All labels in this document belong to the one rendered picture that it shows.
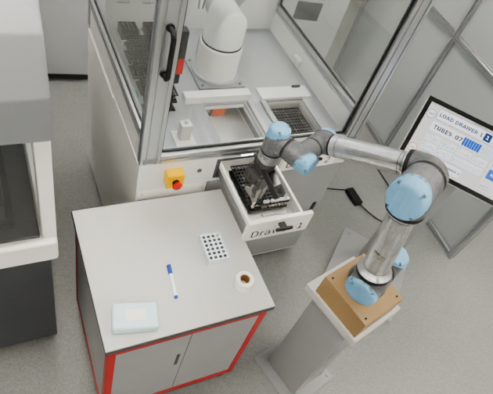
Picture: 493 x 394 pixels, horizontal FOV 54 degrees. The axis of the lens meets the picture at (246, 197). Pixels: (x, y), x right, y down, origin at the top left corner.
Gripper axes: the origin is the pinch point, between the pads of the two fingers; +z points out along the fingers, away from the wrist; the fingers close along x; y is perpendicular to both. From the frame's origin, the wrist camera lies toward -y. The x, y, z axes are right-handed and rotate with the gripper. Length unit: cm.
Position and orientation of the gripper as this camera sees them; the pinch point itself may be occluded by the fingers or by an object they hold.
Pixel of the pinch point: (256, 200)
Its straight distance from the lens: 182.2
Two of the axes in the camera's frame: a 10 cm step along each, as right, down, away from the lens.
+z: -2.5, 6.4, 7.3
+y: -6.8, -6.5, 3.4
